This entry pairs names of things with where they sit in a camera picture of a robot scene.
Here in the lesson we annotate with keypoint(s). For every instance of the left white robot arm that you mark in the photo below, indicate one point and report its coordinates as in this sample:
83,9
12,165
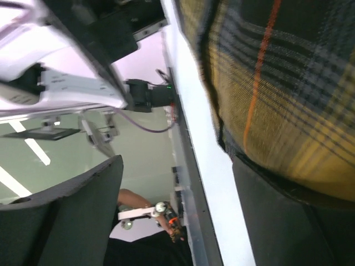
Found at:
61,55

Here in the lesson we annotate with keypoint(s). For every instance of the person's forearm in background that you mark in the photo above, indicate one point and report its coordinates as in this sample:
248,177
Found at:
128,198

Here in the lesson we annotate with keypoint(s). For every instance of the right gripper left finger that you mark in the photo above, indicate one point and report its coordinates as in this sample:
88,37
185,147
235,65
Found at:
67,224

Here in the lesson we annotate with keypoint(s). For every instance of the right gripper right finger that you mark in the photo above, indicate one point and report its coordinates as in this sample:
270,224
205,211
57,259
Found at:
289,224

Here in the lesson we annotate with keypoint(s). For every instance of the yellow plaid long sleeve shirt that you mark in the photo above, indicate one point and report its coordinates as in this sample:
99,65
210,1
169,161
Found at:
279,76

